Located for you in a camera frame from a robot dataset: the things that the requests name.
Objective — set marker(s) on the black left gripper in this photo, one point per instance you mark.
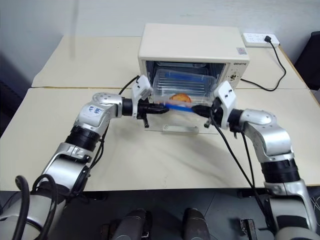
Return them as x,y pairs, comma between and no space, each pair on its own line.
143,108

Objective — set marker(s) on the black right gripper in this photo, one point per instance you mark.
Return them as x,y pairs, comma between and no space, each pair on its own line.
213,111

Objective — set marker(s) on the clear food container blue clips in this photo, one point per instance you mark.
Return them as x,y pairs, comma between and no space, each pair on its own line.
185,80

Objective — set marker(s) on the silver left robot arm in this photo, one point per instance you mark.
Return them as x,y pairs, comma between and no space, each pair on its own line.
97,112

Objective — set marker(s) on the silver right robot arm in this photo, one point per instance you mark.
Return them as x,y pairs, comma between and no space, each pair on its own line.
270,135

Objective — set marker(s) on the glass toaster oven door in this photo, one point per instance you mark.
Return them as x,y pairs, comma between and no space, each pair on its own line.
180,128

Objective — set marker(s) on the cream toaster oven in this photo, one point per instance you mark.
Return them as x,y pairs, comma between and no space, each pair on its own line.
187,42

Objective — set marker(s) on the orange bread piece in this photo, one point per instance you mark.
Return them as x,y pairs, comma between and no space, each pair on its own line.
180,98

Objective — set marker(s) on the white power strip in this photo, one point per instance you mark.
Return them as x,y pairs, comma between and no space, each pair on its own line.
255,40

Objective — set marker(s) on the black power plug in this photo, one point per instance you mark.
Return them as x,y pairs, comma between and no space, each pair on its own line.
268,39

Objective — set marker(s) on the dark rounded shape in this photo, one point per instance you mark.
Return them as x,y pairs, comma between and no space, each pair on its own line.
135,225
196,225

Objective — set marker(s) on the black chair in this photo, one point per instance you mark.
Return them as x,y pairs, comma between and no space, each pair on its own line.
310,65

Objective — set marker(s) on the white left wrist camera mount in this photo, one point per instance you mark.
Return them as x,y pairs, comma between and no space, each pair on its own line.
142,86

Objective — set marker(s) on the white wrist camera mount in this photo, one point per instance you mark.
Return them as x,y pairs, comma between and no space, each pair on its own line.
226,96
142,86

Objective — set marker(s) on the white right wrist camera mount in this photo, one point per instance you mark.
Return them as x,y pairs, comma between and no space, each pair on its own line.
226,96

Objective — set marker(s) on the black metal bracket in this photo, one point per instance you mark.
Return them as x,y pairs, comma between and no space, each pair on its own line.
248,228

